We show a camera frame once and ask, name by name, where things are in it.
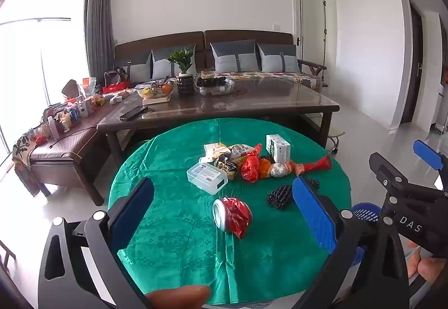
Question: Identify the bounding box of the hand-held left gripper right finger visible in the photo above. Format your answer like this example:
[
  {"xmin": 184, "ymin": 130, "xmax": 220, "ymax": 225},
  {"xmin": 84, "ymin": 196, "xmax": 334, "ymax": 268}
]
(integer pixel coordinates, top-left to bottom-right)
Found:
[{"xmin": 292, "ymin": 176, "xmax": 410, "ymax": 309}]

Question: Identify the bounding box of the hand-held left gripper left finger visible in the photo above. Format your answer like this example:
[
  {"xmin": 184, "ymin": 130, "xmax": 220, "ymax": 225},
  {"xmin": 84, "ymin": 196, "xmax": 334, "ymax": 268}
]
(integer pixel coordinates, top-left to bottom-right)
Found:
[{"xmin": 38, "ymin": 176, "xmax": 156, "ymax": 309}]

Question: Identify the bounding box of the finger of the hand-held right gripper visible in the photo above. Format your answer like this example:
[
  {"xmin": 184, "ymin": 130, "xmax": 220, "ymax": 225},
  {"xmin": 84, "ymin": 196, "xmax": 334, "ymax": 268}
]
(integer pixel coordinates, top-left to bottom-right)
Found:
[
  {"xmin": 369, "ymin": 152, "xmax": 426, "ymax": 205},
  {"xmin": 413, "ymin": 140, "xmax": 448, "ymax": 173}
]

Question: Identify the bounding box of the blue plastic basket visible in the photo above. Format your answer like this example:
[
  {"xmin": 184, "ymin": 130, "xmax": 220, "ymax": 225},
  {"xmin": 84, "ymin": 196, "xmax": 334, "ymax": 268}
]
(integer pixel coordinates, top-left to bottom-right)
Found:
[{"xmin": 350, "ymin": 203, "xmax": 384, "ymax": 267}]

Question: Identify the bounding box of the green white milk carton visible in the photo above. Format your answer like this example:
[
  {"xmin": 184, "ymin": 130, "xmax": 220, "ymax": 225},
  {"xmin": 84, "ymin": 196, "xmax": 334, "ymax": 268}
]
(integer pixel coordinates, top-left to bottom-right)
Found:
[{"xmin": 265, "ymin": 134, "xmax": 291, "ymax": 163}]

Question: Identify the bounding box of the yellow bread packet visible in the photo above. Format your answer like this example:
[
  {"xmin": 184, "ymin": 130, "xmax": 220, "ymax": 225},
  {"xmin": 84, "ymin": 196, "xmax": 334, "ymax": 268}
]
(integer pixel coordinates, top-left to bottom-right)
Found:
[{"xmin": 227, "ymin": 144, "xmax": 254, "ymax": 163}]

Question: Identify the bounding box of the person's right hand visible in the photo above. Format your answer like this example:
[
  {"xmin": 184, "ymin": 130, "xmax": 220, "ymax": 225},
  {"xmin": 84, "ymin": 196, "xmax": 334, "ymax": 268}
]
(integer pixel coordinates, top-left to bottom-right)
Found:
[{"xmin": 406, "ymin": 241, "xmax": 448, "ymax": 292}]

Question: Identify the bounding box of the person's left hand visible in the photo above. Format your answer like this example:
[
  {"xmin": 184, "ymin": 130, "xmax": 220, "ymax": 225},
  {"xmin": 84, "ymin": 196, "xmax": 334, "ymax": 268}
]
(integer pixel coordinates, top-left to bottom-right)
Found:
[{"xmin": 145, "ymin": 284, "xmax": 212, "ymax": 309}]

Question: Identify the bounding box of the black foam fruit net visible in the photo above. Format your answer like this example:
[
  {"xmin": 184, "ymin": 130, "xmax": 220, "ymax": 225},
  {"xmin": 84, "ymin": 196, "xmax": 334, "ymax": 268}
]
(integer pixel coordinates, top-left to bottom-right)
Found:
[{"xmin": 267, "ymin": 176, "xmax": 321, "ymax": 210}]

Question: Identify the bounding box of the long red wrapper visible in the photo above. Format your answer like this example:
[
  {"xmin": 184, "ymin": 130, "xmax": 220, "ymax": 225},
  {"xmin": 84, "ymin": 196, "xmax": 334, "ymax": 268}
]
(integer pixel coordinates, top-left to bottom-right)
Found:
[{"xmin": 296, "ymin": 155, "xmax": 332, "ymax": 177}]

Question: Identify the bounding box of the green tablecloth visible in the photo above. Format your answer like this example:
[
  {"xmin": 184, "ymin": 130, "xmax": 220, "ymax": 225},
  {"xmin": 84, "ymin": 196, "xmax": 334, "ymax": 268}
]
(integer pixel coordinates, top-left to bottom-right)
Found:
[{"xmin": 108, "ymin": 118, "xmax": 352, "ymax": 306}]

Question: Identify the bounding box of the white patterned wrapper ball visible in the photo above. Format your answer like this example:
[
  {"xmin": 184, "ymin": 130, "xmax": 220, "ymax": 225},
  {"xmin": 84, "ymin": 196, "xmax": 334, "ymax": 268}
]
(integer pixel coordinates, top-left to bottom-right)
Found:
[{"xmin": 271, "ymin": 162, "xmax": 290, "ymax": 178}]

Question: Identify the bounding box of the cream stool on wheels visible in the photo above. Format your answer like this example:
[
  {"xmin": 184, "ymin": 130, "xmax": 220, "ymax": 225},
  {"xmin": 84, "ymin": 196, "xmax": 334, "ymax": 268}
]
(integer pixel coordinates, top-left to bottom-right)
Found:
[{"xmin": 327, "ymin": 123, "xmax": 345, "ymax": 155}]

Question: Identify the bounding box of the crushed red can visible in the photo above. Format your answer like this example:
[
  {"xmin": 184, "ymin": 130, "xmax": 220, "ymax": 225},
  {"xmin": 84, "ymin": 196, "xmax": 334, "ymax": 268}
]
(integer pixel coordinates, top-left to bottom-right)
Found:
[{"xmin": 212, "ymin": 196, "xmax": 253, "ymax": 240}]

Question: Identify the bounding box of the red plastic bag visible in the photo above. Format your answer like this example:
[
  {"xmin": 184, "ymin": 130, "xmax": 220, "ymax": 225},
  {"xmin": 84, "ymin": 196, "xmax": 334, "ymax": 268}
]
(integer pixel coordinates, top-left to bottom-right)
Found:
[{"xmin": 240, "ymin": 144, "xmax": 263, "ymax": 184}]

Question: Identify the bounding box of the clear plastic box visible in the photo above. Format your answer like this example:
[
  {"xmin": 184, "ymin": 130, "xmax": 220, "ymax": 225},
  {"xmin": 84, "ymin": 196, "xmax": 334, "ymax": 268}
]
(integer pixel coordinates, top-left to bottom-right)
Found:
[{"xmin": 186, "ymin": 161, "xmax": 229, "ymax": 195}]

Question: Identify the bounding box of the dark wooden door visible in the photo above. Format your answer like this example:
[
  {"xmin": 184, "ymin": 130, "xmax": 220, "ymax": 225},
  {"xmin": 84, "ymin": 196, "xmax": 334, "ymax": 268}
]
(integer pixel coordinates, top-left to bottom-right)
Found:
[{"xmin": 399, "ymin": 0, "xmax": 424, "ymax": 126}]

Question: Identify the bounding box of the brown sofa bench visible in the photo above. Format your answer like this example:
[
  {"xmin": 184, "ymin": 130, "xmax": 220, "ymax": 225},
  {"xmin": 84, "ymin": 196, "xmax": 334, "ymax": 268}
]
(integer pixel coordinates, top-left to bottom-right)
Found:
[{"xmin": 14, "ymin": 99, "xmax": 106, "ymax": 206}]

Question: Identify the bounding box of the black gold snack wrapper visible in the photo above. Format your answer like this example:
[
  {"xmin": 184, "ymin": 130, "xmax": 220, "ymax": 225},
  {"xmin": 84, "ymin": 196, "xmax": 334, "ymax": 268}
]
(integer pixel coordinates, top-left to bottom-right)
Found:
[{"xmin": 213, "ymin": 155, "xmax": 240, "ymax": 180}]

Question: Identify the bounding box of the black remote control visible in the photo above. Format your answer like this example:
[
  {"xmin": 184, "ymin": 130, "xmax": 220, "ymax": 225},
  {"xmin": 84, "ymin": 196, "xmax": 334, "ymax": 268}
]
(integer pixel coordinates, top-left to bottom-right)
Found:
[{"xmin": 119, "ymin": 105, "xmax": 149, "ymax": 121}]

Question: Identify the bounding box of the white brown snack packet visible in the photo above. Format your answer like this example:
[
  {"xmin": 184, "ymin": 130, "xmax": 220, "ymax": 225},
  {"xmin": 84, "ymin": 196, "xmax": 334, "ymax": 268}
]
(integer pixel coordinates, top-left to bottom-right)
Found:
[{"xmin": 204, "ymin": 143, "xmax": 228, "ymax": 159}]

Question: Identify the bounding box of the group of small bottles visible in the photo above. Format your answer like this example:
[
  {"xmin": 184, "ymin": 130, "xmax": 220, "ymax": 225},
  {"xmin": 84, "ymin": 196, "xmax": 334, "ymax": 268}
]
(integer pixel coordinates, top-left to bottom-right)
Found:
[{"xmin": 31, "ymin": 95, "xmax": 106, "ymax": 142}]

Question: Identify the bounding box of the floral fringed throw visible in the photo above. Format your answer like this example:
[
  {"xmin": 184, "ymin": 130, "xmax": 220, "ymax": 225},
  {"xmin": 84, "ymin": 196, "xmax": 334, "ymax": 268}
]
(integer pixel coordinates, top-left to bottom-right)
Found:
[{"xmin": 12, "ymin": 127, "xmax": 44, "ymax": 198}]

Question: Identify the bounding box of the fruit tray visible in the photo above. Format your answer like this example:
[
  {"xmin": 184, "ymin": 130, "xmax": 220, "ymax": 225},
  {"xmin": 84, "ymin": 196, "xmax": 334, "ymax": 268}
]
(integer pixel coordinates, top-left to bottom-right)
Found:
[{"xmin": 136, "ymin": 80, "xmax": 174, "ymax": 105}]

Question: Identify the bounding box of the red gift box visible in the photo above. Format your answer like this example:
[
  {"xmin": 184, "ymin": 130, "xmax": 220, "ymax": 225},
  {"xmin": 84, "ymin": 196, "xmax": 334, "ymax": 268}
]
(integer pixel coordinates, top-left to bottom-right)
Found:
[{"xmin": 101, "ymin": 81, "xmax": 131, "ymax": 94}]

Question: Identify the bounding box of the dark wooden coffee table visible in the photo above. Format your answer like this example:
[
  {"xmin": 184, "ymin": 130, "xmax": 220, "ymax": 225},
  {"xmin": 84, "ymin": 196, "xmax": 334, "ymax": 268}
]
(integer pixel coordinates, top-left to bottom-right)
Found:
[{"xmin": 96, "ymin": 77, "xmax": 341, "ymax": 206}]

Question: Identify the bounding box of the brown handbag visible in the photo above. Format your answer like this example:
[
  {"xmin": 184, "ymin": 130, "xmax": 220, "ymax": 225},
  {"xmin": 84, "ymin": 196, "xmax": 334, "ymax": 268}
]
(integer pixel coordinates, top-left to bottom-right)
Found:
[{"xmin": 104, "ymin": 66, "xmax": 129, "ymax": 87}]

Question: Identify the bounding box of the potted plant in black vase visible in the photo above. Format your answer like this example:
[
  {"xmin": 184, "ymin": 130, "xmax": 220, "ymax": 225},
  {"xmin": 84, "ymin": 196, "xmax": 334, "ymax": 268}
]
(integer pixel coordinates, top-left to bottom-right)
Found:
[{"xmin": 167, "ymin": 48, "xmax": 196, "ymax": 97}]

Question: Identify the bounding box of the floral sofa blanket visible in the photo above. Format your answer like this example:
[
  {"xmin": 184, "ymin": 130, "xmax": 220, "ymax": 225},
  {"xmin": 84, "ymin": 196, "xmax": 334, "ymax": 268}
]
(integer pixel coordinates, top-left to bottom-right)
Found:
[{"xmin": 199, "ymin": 69, "xmax": 324, "ymax": 93}]

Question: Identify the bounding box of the grey two-tone cushion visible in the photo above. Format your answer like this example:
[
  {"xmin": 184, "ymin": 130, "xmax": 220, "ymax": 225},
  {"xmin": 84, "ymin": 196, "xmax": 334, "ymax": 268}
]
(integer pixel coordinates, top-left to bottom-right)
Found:
[
  {"xmin": 151, "ymin": 44, "xmax": 197, "ymax": 79},
  {"xmin": 210, "ymin": 39, "xmax": 260, "ymax": 72},
  {"xmin": 115, "ymin": 51, "xmax": 153, "ymax": 82},
  {"xmin": 257, "ymin": 43, "xmax": 301, "ymax": 73}
]

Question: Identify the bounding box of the glass dish of dark sweets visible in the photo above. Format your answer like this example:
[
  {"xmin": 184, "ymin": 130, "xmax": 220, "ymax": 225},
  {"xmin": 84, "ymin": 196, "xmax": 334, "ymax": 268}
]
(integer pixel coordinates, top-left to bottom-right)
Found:
[{"xmin": 196, "ymin": 76, "xmax": 236, "ymax": 97}]

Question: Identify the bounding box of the brown wooden sofa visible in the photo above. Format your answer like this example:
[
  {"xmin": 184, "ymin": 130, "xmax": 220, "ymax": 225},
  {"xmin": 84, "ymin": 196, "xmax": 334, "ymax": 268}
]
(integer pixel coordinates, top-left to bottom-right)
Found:
[{"xmin": 114, "ymin": 30, "xmax": 330, "ymax": 89}]

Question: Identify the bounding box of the grey curtain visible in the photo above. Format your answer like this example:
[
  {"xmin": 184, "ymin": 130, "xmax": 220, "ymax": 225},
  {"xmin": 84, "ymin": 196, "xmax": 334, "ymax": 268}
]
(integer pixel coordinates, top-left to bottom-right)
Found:
[{"xmin": 87, "ymin": 0, "xmax": 116, "ymax": 82}]

